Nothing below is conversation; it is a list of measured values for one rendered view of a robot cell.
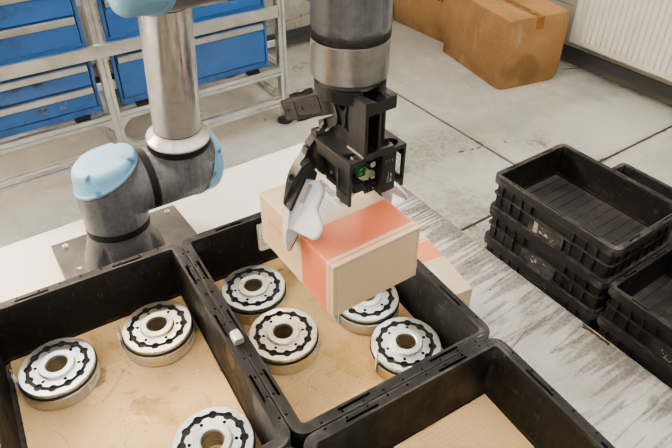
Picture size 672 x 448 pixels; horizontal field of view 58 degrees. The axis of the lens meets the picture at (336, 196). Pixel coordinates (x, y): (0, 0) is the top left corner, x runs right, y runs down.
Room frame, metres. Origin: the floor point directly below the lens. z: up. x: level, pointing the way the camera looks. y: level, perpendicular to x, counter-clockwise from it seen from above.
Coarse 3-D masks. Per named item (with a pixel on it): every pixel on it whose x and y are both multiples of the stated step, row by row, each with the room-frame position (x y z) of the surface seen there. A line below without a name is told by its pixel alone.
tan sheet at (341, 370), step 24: (264, 264) 0.77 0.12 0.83; (288, 288) 0.72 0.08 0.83; (312, 312) 0.66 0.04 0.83; (408, 312) 0.66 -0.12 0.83; (336, 336) 0.61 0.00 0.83; (360, 336) 0.61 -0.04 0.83; (336, 360) 0.57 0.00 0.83; (360, 360) 0.57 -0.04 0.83; (288, 384) 0.53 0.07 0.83; (312, 384) 0.53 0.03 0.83; (336, 384) 0.53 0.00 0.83; (360, 384) 0.53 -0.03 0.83; (312, 408) 0.49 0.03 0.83
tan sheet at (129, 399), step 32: (96, 352) 0.58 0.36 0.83; (192, 352) 0.58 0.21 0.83; (128, 384) 0.53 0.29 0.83; (160, 384) 0.53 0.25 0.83; (192, 384) 0.53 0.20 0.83; (224, 384) 0.53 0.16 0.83; (32, 416) 0.48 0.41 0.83; (64, 416) 0.48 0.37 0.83; (96, 416) 0.48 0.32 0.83; (128, 416) 0.48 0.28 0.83; (160, 416) 0.48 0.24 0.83
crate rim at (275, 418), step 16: (144, 256) 0.69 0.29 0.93; (176, 256) 0.69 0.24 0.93; (96, 272) 0.65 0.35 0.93; (112, 272) 0.66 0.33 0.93; (192, 272) 0.65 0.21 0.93; (48, 288) 0.62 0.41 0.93; (64, 288) 0.62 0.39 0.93; (0, 304) 0.59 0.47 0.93; (16, 304) 0.59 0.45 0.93; (208, 304) 0.59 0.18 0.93; (224, 320) 0.56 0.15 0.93; (224, 336) 0.53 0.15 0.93; (240, 352) 0.50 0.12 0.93; (240, 368) 0.48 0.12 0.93; (256, 384) 0.46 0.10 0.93; (272, 400) 0.43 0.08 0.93; (272, 416) 0.41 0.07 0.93; (0, 432) 0.39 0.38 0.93; (288, 432) 0.39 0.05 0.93
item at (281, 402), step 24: (192, 240) 0.72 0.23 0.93; (192, 264) 0.67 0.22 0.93; (216, 288) 0.62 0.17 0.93; (480, 336) 0.53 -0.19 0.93; (432, 360) 0.49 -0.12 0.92; (264, 384) 0.45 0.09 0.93; (384, 384) 0.45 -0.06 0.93; (288, 408) 0.42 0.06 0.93; (336, 408) 0.42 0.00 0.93; (312, 432) 0.39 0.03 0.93
